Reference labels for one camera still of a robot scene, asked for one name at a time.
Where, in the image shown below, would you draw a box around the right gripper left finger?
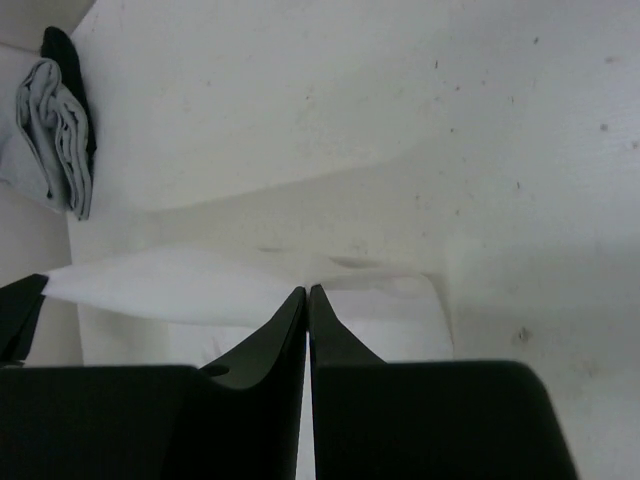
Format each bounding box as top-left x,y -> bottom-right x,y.
1,288 -> 306,479

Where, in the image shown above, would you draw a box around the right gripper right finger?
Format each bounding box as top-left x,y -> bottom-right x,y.
308,286 -> 578,479

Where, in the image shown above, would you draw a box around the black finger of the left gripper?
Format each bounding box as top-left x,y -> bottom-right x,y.
0,274 -> 49,368

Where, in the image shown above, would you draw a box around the white tank top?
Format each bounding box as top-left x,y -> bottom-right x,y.
44,243 -> 454,361

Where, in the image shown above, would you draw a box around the folded grey tank tops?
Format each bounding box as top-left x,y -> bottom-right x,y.
1,59 -> 93,221

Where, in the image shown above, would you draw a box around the black folded garment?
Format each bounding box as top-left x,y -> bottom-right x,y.
40,26 -> 97,173

